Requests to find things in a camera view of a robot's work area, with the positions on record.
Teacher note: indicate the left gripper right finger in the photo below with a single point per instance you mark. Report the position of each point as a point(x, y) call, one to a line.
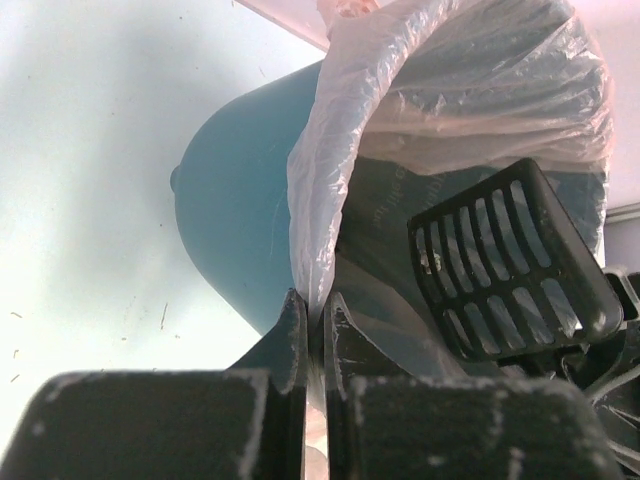
point(384, 423)

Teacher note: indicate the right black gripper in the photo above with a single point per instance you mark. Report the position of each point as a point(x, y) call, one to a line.
point(607, 372)

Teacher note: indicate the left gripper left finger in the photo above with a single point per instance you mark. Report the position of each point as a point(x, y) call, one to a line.
point(245, 422)

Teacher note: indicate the black litter scoop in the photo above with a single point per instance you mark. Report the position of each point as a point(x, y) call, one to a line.
point(505, 273)

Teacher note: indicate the teal trash bin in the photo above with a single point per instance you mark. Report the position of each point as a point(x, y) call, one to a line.
point(235, 225)

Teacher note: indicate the clear plastic bin liner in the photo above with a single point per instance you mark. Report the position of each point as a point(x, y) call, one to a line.
point(534, 33)

